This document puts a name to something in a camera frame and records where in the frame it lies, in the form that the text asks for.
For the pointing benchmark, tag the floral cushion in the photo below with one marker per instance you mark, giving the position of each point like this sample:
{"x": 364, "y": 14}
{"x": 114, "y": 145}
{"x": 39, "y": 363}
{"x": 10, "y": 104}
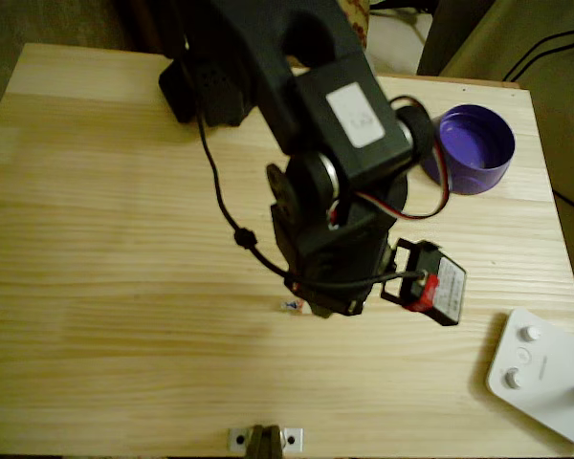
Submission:
{"x": 356, "y": 19}

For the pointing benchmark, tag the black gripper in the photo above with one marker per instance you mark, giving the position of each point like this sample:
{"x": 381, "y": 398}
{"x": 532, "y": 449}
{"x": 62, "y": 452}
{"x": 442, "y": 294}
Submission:
{"x": 336, "y": 300}

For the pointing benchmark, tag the purple bowl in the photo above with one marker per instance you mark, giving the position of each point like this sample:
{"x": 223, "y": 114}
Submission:
{"x": 473, "y": 143}

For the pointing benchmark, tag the white angle bracket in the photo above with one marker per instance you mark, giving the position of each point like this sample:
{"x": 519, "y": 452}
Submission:
{"x": 239, "y": 439}
{"x": 292, "y": 439}

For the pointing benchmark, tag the metal bracket at table edge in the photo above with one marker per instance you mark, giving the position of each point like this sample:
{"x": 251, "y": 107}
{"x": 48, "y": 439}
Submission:
{"x": 265, "y": 442}

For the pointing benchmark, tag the black and red gripper camera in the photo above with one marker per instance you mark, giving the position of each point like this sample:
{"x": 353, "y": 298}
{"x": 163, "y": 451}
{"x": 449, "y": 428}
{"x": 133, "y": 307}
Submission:
{"x": 435, "y": 287}

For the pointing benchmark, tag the white lamp base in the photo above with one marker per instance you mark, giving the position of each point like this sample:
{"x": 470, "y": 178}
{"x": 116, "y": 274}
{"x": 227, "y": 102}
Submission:
{"x": 540, "y": 373}

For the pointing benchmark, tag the candy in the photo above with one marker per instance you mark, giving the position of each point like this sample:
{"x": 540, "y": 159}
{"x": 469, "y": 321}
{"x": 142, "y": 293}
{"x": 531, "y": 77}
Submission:
{"x": 292, "y": 305}

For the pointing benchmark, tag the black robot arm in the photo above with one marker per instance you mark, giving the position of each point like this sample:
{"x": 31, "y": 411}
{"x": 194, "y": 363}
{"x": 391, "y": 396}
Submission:
{"x": 277, "y": 48}

